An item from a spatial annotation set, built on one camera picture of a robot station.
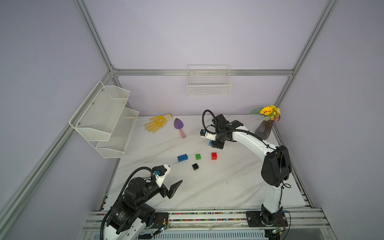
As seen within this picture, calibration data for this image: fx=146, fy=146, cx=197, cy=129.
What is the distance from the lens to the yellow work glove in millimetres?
1136

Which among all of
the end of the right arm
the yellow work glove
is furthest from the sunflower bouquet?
the yellow work glove

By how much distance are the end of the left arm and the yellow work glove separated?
59cm

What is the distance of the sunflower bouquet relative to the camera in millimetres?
899

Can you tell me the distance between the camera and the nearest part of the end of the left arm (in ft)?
1.91

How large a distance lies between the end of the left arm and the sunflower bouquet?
26.4 inches

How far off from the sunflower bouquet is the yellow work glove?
667 mm
